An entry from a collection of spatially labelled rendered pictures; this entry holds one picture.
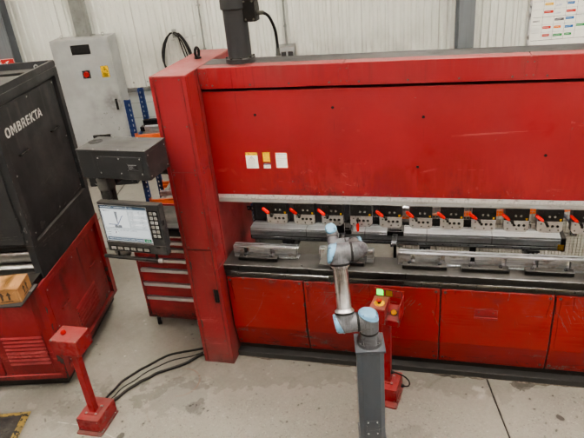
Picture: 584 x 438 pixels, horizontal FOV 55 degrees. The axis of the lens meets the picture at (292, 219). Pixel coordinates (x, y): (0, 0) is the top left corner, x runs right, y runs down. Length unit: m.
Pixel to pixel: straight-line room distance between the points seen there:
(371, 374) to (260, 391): 1.11
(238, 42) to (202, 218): 1.21
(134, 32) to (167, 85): 4.51
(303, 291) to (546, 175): 1.81
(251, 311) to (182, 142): 1.44
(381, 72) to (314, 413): 2.35
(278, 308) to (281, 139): 1.31
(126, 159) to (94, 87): 4.64
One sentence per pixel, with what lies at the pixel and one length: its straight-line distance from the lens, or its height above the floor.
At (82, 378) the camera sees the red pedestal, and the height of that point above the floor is 0.44.
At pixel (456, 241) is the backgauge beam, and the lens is 4.25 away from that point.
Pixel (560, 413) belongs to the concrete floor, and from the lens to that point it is 4.38.
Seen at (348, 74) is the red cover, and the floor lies 2.23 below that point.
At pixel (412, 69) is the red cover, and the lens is 3.50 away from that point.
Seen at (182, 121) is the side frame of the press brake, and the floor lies 2.01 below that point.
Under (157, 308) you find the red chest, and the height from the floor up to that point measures 0.21.
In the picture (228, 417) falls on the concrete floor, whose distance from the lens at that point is 4.27.
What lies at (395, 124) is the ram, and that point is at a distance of 3.62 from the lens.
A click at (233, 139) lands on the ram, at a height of 1.81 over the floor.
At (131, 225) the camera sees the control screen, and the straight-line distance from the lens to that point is 3.75.
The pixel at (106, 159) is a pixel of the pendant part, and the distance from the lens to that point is 3.65.
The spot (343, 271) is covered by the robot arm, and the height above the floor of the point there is 1.25.
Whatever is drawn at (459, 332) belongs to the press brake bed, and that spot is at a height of 0.41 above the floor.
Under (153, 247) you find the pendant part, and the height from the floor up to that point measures 1.30.
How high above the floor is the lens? 3.02
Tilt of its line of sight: 27 degrees down
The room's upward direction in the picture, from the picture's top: 6 degrees counter-clockwise
